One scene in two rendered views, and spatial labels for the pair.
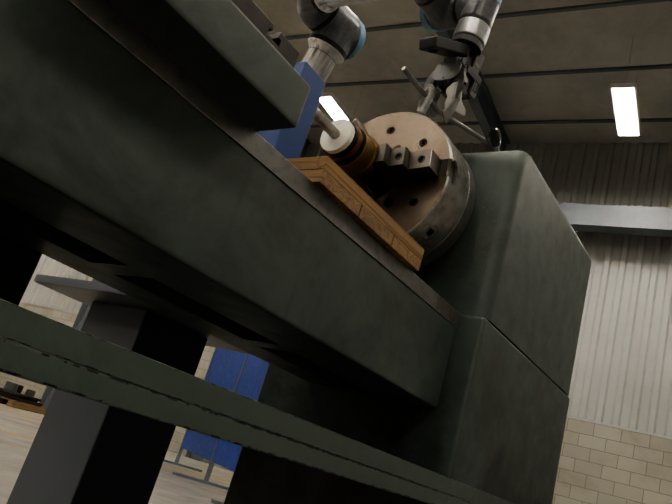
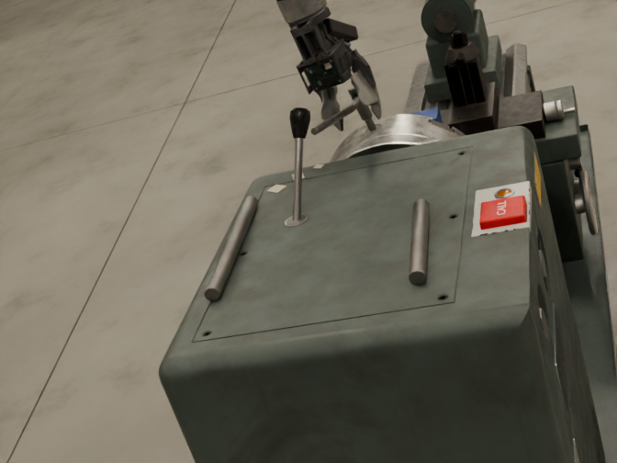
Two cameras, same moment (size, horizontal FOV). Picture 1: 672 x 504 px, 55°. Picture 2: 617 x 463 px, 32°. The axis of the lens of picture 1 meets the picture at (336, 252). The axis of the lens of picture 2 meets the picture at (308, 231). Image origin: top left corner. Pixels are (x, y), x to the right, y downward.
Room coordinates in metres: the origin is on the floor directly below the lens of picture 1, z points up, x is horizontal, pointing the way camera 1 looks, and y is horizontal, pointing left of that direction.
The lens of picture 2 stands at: (2.81, -0.86, 1.92)
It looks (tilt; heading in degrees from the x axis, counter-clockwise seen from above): 25 degrees down; 160
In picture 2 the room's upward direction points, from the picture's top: 18 degrees counter-clockwise
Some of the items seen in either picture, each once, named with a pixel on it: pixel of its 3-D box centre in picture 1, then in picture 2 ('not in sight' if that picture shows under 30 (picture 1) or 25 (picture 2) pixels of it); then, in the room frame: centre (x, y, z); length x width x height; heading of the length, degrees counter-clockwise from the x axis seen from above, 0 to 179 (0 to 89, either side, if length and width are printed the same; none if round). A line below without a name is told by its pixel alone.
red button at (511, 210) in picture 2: not in sight; (503, 214); (1.70, -0.18, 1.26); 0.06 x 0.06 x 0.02; 51
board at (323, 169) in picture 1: (287, 218); not in sight; (1.01, 0.09, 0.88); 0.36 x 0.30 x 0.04; 51
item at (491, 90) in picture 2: not in sight; (474, 111); (0.80, 0.37, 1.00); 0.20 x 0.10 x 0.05; 141
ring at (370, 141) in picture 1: (352, 151); not in sight; (1.10, 0.03, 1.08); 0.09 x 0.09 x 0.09; 51
